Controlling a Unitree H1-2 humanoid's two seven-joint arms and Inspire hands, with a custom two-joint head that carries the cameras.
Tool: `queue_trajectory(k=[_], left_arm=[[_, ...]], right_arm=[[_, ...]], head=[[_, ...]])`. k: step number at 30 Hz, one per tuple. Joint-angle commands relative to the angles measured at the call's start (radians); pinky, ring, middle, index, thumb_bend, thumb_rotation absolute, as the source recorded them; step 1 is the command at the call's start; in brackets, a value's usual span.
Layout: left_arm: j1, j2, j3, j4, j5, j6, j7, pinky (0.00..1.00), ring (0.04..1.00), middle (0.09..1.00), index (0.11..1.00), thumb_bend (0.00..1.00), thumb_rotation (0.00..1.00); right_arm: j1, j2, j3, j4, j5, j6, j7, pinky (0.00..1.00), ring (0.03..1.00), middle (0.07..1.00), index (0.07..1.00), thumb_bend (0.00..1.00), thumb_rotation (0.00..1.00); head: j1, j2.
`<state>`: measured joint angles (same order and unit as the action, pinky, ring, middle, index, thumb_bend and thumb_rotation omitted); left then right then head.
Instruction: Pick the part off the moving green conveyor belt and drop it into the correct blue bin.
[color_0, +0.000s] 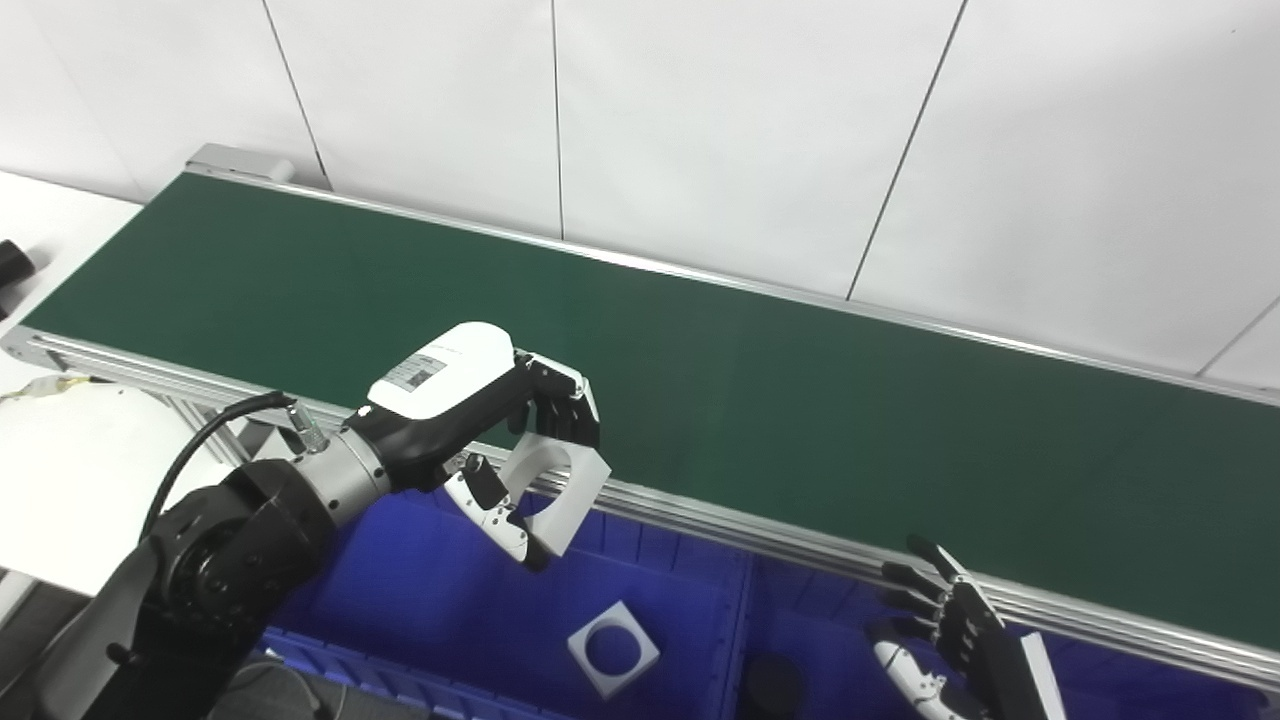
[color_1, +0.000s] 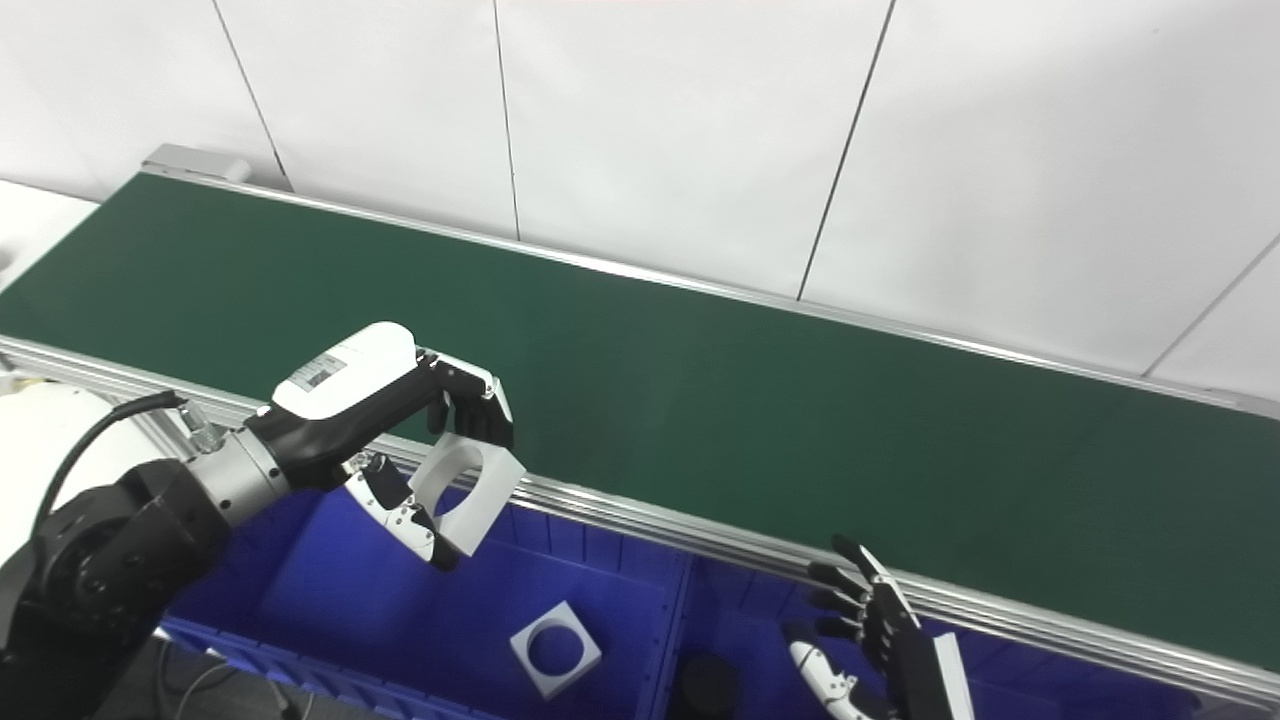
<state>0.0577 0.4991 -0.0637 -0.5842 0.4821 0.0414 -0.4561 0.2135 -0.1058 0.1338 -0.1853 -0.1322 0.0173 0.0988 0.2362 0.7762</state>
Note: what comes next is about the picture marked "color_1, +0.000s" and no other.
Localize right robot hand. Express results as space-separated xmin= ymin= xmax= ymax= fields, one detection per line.
xmin=790 ymin=535 xmax=976 ymax=720

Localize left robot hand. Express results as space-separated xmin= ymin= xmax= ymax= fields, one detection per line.
xmin=245 ymin=322 xmax=516 ymax=573

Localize white square part with hole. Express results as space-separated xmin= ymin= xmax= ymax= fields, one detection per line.
xmin=509 ymin=601 xmax=603 ymax=699
xmin=408 ymin=432 xmax=527 ymax=558

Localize blue plastic bin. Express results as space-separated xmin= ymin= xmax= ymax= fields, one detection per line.
xmin=650 ymin=555 xmax=1201 ymax=720
xmin=160 ymin=470 xmax=691 ymax=720

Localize black cylinder part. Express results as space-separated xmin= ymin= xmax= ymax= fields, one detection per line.
xmin=678 ymin=652 xmax=741 ymax=720

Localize grey conveyor end housing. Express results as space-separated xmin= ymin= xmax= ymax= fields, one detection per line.
xmin=142 ymin=145 xmax=251 ymax=183

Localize green conveyor belt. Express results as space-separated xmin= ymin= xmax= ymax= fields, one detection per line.
xmin=0 ymin=172 xmax=1280 ymax=673
xmin=0 ymin=165 xmax=1280 ymax=713

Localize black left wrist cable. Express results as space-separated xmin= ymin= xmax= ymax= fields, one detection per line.
xmin=35 ymin=390 xmax=188 ymax=541

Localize black floor cables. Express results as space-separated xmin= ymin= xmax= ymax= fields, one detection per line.
xmin=155 ymin=640 xmax=321 ymax=720

